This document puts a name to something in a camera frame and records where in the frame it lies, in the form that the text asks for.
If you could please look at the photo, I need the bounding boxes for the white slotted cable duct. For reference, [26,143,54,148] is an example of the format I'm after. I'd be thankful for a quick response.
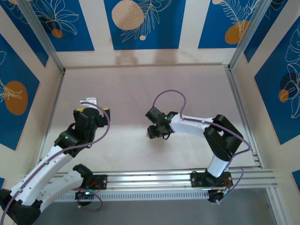
[55,190,210,203]

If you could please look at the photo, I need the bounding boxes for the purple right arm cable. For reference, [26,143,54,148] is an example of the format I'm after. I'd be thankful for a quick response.
[152,90,252,204]

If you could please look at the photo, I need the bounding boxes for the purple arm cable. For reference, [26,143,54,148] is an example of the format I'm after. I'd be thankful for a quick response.
[0,101,111,222]
[152,90,252,204]

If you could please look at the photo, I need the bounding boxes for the aluminium frame post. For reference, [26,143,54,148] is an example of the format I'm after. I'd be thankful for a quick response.
[228,0,275,71]
[17,0,66,74]
[266,187,285,225]

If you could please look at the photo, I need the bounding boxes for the aluminium side rail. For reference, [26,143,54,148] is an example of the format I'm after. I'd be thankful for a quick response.
[224,67,263,169]
[38,70,66,165]

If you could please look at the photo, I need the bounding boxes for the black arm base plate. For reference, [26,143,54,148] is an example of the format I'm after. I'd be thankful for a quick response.
[82,174,108,190]
[190,171,234,188]

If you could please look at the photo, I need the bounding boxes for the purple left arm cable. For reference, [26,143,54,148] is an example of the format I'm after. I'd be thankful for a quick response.
[0,101,111,222]

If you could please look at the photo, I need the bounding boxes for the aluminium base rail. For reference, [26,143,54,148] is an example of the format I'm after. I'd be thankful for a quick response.
[22,169,279,195]

